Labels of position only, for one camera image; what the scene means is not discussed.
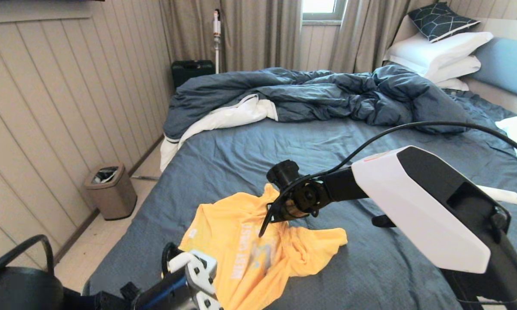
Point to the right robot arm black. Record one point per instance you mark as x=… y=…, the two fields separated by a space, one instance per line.
x=413 y=206

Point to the white stick vacuum cleaner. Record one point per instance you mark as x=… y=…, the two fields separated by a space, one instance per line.
x=217 y=29

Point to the black wall screen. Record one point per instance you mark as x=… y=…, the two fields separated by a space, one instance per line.
x=26 y=0

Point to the blue headboard cushion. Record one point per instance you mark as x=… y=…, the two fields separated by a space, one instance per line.
x=508 y=68

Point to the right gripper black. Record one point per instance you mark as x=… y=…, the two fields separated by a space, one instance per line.
x=290 y=211

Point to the dark green hard case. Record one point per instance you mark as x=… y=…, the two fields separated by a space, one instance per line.
x=189 y=72

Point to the dark blue crumpled duvet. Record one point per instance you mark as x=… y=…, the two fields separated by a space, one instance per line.
x=327 y=94

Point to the bin liner with trash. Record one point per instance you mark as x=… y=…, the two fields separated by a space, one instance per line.
x=105 y=174

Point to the beige headboard frame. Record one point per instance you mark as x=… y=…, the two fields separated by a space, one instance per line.
x=499 y=98

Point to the dark patterned cushion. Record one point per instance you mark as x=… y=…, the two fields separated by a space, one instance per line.
x=438 y=22

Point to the beige curtain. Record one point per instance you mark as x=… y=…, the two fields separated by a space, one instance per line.
x=258 y=34
x=361 y=34

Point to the yellow printed t-shirt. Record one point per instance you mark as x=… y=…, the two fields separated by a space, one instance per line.
x=241 y=241

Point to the grey-blue bed sheet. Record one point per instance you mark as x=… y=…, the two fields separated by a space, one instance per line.
x=224 y=163

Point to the brown trash bin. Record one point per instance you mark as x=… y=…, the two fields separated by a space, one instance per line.
x=116 y=198

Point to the white flat long bar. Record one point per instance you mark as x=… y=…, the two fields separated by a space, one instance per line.
x=499 y=194

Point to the window with grey frame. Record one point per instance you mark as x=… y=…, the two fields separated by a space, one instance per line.
x=318 y=5

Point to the large white pillow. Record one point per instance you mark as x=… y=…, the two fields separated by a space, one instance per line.
x=434 y=51

